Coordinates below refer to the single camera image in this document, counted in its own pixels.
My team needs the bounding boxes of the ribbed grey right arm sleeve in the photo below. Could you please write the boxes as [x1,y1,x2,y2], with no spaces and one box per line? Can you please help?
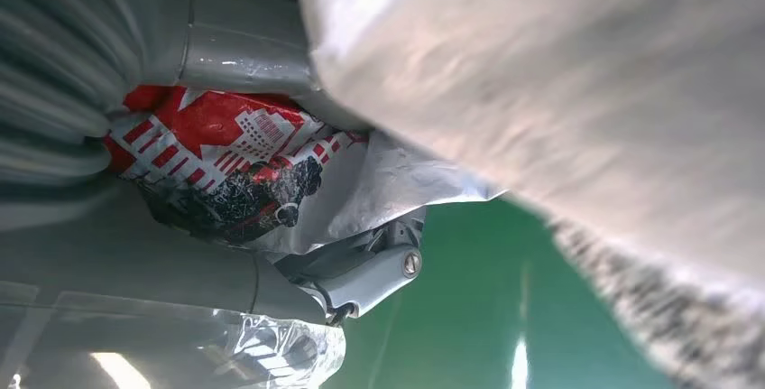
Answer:
[0,0,148,233]

